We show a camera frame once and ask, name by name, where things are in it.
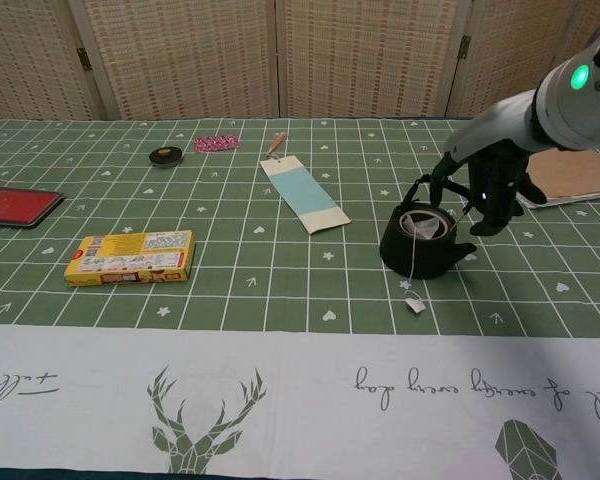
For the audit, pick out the blue white bookmark with tassel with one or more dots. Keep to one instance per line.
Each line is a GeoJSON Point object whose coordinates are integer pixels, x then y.
{"type": "Point", "coordinates": [302, 192]}

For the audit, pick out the red black ink pad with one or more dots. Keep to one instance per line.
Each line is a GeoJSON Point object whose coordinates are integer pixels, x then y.
{"type": "Point", "coordinates": [17, 206]}

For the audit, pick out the black round teapot lid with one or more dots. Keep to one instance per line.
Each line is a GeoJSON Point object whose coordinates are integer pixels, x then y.
{"type": "Point", "coordinates": [165, 156]}

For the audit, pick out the yellow cardboard box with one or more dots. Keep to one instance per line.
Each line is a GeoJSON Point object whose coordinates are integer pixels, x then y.
{"type": "Point", "coordinates": [130, 257]}

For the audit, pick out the woven folding screen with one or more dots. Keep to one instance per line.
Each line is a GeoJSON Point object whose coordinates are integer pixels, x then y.
{"type": "Point", "coordinates": [190, 55]}

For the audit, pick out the brown spiral notebook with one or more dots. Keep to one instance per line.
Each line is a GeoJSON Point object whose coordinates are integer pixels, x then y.
{"type": "Point", "coordinates": [570, 175]}

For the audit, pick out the green grid deer tablecloth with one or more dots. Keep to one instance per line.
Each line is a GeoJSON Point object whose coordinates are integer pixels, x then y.
{"type": "Point", "coordinates": [280, 360]}

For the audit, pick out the black cast iron teapot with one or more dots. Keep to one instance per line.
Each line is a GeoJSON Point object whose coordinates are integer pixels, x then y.
{"type": "Point", "coordinates": [397, 252]}

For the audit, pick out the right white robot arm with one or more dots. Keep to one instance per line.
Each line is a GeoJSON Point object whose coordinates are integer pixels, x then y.
{"type": "Point", "coordinates": [565, 112]}

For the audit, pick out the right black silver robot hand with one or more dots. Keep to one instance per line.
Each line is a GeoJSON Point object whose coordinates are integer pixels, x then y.
{"type": "Point", "coordinates": [495, 165]}

